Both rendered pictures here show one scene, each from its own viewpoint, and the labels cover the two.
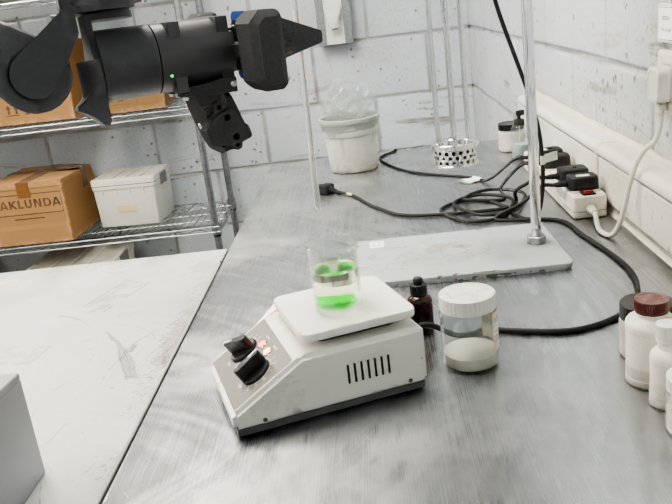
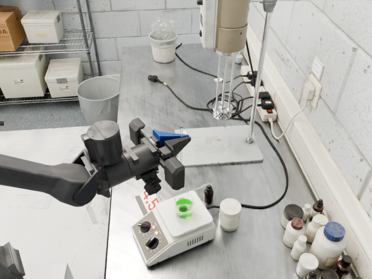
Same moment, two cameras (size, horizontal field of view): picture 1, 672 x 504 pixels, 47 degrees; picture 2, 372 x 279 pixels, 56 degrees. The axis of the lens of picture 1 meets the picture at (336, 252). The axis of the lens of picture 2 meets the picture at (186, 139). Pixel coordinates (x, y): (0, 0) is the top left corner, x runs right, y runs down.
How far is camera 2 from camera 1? 0.49 m
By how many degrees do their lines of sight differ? 24
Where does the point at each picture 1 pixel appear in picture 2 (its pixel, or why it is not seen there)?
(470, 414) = (230, 257)
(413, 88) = not seen: outside the picture
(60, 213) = (7, 37)
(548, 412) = (257, 258)
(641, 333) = (292, 234)
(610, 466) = not seen: outside the picture
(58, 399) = (67, 236)
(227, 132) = (154, 190)
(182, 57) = (139, 170)
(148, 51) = (127, 172)
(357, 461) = not seen: outside the picture
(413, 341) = (211, 230)
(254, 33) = (174, 176)
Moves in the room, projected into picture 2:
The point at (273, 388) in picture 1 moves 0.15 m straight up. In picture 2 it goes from (161, 253) to (158, 217)
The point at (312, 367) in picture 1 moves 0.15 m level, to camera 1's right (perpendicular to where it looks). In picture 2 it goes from (176, 245) to (232, 237)
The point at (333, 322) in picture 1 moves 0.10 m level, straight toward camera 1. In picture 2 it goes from (184, 227) to (191, 262)
